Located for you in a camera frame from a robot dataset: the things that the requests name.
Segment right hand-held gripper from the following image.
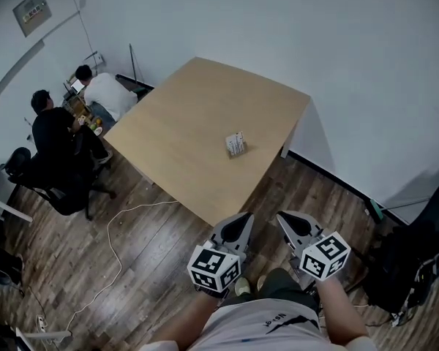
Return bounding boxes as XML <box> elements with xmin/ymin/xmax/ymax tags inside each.
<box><xmin>276</xmin><ymin>211</ymin><xmax>353</xmax><ymax>296</ymax></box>

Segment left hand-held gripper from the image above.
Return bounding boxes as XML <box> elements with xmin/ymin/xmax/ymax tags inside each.
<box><xmin>187</xmin><ymin>212</ymin><xmax>256</xmax><ymax>300</ymax></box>

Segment small card holder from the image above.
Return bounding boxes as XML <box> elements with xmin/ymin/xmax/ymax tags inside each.
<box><xmin>226</xmin><ymin>140</ymin><xmax>251</xmax><ymax>159</ymax></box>

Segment person's left forearm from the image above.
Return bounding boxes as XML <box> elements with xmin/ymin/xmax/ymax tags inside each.
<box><xmin>146</xmin><ymin>293</ymin><xmax>222</xmax><ymax>351</ymax></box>

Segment person's right forearm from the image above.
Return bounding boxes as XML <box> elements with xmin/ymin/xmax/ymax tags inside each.
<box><xmin>315</xmin><ymin>278</ymin><xmax>371</xmax><ymax>347</ymax></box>

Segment person's dark trousers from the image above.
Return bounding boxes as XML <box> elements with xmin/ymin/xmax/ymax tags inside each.
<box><xmin>225</xmin><ymin>268</ymin><xmax>320</xmax><ymax>309</ymax></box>

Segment green broom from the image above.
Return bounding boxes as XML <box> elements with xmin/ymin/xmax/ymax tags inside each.
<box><xmin>368</xmin><ymin>194</ymin><xmax>435</xmax><ymax>223</ymax></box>

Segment white table leg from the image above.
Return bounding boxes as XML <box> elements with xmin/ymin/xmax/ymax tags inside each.
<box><xmin>279</xmin><ymin>121</ymin><xmax>298</xmax><ymax>159</ymax></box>

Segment person's white shirt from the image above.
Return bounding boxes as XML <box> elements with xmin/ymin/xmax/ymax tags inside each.
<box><xmin>140</xmin><ymin>298</ymin><xmax>380</xmax><ymax>351</ymax></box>

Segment black bag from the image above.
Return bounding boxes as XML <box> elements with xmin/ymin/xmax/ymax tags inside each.
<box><xmin>361</xmin><ymin>220</ymin><xmax>439</xmax><ymax>314</ymax></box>

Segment black mesh office chair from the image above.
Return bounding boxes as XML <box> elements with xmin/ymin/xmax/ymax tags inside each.
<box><xmin>402</xmin><ymin>181</ymin><xmax>439</xmax><ymax>309</ymax></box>

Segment black thin stand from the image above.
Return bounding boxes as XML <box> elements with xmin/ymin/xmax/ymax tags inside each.
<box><xmin>128</xmin><ymin>42</ymin><xmax>145</xmax><ymax>86</ymax></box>

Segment black chair with armrest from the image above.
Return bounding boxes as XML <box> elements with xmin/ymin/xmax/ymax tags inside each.
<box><xmin>0</xmin><ymin>245</ymin><xmax>25</xmax><ymax>298</ymax></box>

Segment white floor cable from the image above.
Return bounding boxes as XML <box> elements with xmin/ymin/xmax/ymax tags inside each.
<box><xmin>63</xmin><ymin>200</ymin><xmax>179</xmax><ymax>335</ymax></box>

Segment thin wall cable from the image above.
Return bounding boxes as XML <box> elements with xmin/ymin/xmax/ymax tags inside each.
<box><xmin>67</xmin><ymin>0</ymin><xmax>97</xmax><ymax>56</ymax></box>

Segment grey wall cable duct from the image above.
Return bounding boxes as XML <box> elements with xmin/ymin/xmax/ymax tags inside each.
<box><xmin>0</xmin><ymin>39</ymin><xmax>45</xmax><ymax>113</ymax></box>

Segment grey wall panel box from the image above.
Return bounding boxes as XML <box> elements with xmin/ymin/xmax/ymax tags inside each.
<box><xmin>12</xmin><ymin>0</ymin><xmax>53</xmax><ymax>38</ymax></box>

